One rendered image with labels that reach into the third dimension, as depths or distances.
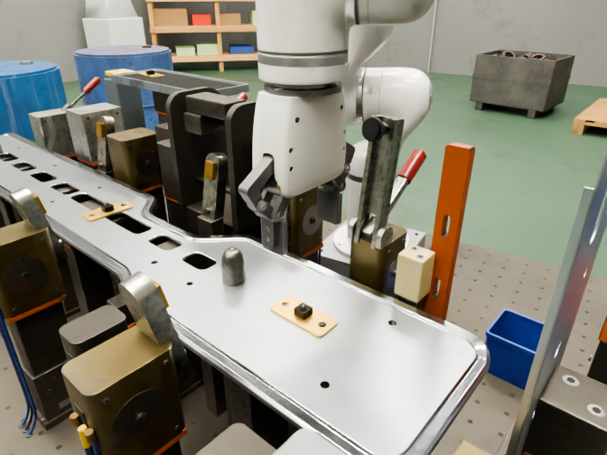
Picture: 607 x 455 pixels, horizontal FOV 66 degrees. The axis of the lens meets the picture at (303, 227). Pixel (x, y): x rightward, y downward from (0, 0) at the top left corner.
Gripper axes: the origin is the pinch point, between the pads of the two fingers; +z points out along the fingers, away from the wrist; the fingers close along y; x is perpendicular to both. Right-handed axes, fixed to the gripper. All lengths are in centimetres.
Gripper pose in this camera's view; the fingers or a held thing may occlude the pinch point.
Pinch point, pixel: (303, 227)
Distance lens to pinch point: 51.3
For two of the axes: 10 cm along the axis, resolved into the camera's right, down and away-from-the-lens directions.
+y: -6.5, 3.5, -6.7
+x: 7.6, 3.0, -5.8
